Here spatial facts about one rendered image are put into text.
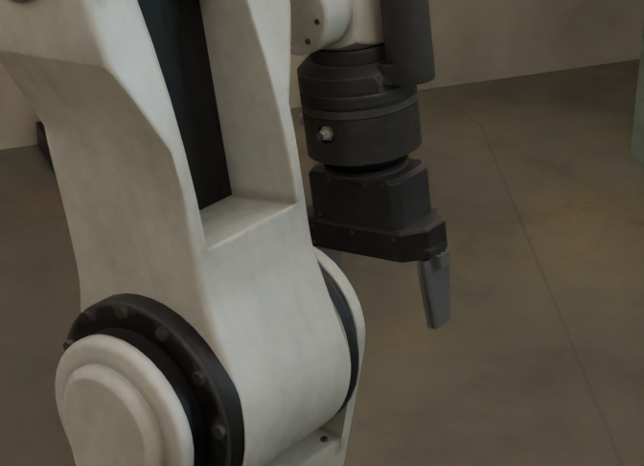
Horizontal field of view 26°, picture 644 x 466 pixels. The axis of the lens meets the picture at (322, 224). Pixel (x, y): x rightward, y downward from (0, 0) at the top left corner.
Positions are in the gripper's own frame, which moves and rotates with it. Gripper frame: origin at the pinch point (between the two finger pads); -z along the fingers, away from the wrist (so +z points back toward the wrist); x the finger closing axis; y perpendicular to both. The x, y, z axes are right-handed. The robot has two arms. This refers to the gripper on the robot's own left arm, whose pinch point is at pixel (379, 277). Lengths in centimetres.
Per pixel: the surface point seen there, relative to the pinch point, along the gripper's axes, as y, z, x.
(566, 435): 65, -55, -23
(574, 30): 199, -37, -94
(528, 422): 65, -54, -29
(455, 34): 173, -32, -109
